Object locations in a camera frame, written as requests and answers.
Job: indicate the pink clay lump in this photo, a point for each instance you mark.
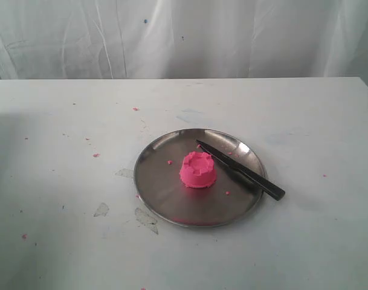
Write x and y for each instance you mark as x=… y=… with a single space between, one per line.
x=198 y=170

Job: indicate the black knife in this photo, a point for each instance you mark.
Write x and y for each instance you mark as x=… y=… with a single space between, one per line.
x=271 y=189

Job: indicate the round steel plate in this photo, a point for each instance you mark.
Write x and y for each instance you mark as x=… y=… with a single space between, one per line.
x=232 y=196

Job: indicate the white backdrop sheet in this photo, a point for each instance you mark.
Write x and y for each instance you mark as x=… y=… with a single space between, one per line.
x=182 y=39

